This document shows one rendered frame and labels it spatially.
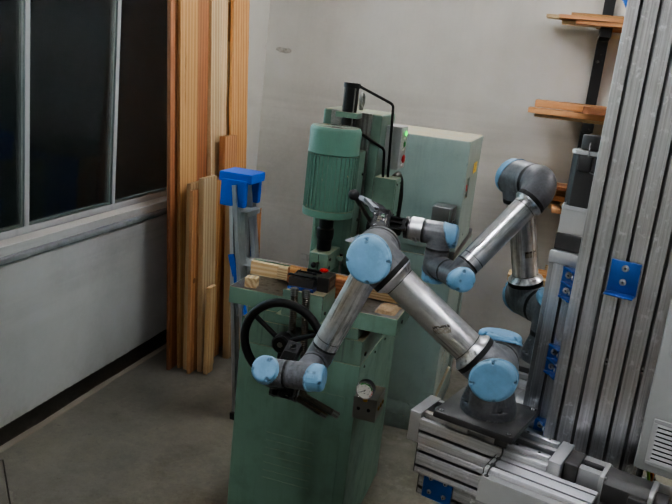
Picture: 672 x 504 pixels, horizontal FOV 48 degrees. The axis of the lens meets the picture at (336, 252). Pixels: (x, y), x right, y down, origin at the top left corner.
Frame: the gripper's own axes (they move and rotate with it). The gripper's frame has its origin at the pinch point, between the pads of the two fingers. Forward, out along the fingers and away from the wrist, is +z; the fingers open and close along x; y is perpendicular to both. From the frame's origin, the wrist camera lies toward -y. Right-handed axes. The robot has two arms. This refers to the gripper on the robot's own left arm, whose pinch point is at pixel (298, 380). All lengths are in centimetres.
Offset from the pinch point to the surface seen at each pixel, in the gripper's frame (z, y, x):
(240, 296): 13.3, -24.6, -31.4
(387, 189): 22, -75, 8
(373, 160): 18, -84, 1
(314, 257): 15.5, -43.7, -9.8
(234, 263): 82, -52, -67
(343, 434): 34.4, 11.5, 10.7
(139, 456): 77, 39, -81
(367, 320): 12.9, -25.2, 14.2
